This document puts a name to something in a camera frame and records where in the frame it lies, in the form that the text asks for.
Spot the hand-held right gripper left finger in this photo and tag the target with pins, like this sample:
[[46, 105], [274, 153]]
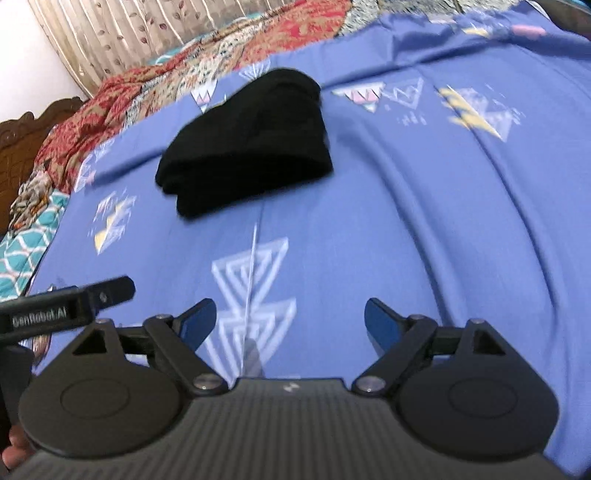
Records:
[[197, 323]]

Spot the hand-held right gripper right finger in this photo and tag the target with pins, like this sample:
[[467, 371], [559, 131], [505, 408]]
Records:
[[381, 323]]

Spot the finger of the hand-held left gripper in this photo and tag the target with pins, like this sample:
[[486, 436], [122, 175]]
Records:
[[113, 293]]

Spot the black pants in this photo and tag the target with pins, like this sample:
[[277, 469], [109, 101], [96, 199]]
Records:
[[249, 147]]

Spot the person's left hand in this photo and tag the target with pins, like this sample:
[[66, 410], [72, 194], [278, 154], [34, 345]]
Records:
[[19, 447]]

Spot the teal patterned cloth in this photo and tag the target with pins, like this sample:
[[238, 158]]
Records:
[[23, 249]]

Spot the blue printed bedsheet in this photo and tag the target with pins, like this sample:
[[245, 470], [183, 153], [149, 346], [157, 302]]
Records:
[[415, 207]]

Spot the carved wooden headboard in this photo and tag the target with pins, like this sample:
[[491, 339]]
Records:
[[18, 157]]

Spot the beige leaf-print curtain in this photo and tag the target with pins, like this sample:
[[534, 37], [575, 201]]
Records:
[[138, 41]]

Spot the red patchwork quilt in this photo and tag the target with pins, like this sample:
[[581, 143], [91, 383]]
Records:
[[295, 27]]

